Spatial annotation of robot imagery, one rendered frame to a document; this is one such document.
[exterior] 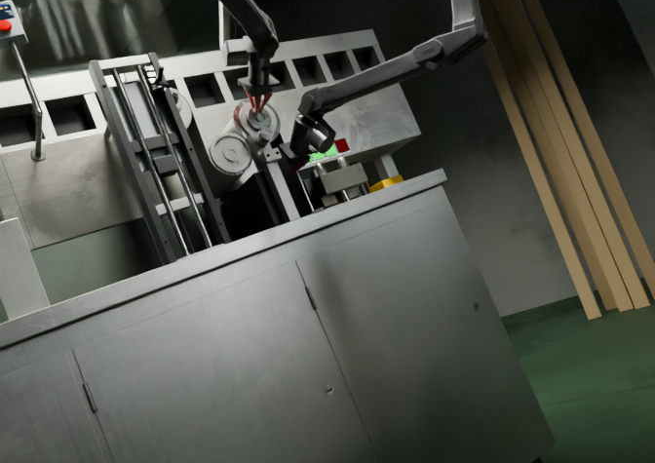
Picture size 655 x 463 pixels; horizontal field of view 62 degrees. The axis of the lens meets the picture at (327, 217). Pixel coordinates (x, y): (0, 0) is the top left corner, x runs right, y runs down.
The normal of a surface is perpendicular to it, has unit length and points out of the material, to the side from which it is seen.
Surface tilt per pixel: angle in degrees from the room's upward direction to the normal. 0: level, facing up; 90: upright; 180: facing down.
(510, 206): 90
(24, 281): 90
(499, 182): 90
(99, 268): 90
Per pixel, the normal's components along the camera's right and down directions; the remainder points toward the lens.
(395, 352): 0.46, -0.27
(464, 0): -0.54, 0.07
